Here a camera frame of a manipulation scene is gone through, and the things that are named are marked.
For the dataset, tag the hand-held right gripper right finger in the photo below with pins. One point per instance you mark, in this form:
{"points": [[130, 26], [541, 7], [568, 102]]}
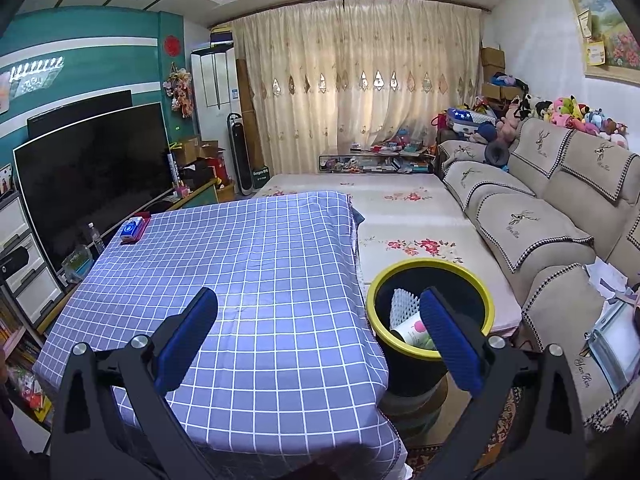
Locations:
{"points": [[450, 340]]}

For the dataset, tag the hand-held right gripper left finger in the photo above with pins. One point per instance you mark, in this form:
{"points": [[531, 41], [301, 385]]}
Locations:
{"points": [[185, 340]]}

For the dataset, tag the white printed paper cup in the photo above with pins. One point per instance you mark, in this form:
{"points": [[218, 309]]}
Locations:
{"points": [[412, 332]]}

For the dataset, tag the yellow-rimmed black trash bin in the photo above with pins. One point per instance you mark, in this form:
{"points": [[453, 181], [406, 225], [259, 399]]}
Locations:
{"points": [[465, 300]]}

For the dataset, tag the white foam net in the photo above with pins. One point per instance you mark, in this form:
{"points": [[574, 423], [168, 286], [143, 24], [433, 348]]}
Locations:
{"points": [[405, 305]]}

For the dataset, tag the white drawer unit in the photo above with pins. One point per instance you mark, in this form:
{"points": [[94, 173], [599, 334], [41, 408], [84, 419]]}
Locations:
{"points": [[15, 225]]}

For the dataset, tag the framed photo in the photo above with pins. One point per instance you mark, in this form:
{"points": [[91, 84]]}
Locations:
{"points": [[5, 180]]}

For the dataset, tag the blue checked tablecloth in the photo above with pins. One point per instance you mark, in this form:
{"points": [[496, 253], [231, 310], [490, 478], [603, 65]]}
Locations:
{"points": [[250, 285]]}

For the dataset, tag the clear water bottle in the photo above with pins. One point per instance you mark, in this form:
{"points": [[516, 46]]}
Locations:
{"points": [[96, 239]]}

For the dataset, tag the shelf of books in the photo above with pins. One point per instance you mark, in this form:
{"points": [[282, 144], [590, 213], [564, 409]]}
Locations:
{"points": [[20, 355]]}

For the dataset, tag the large black television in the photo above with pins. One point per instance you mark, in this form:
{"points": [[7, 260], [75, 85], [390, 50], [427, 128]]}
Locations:
{"points": [[90, 180]]}

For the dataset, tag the blue tissue pack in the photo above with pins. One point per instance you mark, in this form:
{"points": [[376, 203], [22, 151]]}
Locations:
{"points": [[131, 229]]}

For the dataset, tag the red flat box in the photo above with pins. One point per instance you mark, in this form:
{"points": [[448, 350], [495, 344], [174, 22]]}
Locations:
{"points": [[145, 222]]}

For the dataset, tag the floral white mattress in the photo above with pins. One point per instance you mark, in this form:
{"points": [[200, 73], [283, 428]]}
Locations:
{"points": [[415, 215]]}

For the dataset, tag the beige sofa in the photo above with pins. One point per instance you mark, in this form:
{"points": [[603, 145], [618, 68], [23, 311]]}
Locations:
{"points": [[540, 230]]}

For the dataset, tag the green television cabinet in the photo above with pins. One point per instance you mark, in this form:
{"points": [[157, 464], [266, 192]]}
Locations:
{"points": [[200, 197]]}

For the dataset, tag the yellow small bin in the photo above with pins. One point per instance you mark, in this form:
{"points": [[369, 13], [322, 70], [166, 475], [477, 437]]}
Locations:
{"points": [[226, 191]]}

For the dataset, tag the clear plastic folder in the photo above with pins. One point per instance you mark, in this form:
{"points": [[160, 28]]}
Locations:
{"points": [[617, 345]]}

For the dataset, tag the white loose papers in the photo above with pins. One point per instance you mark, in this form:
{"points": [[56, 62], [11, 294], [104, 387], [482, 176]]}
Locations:
{"points": [[607, 280]]}

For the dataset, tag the open cardboard box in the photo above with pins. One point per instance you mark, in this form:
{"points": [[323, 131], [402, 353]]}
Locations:
{"points": [[202, 150]]}

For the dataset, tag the dark grey round hat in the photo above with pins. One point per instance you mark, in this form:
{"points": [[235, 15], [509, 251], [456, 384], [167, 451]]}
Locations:
{"points": [[496, 154]]}

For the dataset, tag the cluttered glass coffee table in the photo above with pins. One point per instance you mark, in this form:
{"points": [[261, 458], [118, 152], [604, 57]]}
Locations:
{"points": [[375, 162]]}

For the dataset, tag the black tower fan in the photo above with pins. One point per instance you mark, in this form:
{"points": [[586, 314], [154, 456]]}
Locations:
{"points": [[240, 155]]}

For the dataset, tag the blue cap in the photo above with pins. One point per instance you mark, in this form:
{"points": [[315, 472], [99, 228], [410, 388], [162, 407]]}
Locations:
{"points": [[485, 132]]}

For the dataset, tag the star print blue bag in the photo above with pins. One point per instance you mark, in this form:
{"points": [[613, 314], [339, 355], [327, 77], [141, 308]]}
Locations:
{"points": [[465, 119]]}

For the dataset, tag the pink plush doll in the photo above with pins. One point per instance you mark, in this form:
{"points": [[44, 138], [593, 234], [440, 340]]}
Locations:
{"points": [[509, 122]]}

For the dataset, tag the hanging flower ornament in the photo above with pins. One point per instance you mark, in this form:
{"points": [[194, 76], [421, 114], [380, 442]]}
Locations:
{"points": [[180, 90]]}

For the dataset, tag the pile of plush toys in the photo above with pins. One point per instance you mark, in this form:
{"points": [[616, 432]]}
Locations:
{"points": [[575, 112]]}

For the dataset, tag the beige embroidered curtain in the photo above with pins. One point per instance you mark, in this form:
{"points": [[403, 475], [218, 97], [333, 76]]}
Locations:
{"points": [[355, 85]]}

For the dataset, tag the stack of cardboard boxes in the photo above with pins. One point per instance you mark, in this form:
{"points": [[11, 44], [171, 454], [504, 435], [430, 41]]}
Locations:
{"points": [[492, 70]]}

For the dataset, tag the framed flower painting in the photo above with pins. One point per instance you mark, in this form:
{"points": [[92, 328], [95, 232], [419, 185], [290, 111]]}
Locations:
{"points": [[612, 30]]}

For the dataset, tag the children's wall poster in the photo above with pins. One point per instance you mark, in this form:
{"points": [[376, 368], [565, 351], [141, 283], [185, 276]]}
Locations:
{"points": [[4, 92]]}

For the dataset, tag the red round wall ornament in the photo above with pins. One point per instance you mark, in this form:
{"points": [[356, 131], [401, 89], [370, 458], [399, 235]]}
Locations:
{"points": [[172, 45]]}

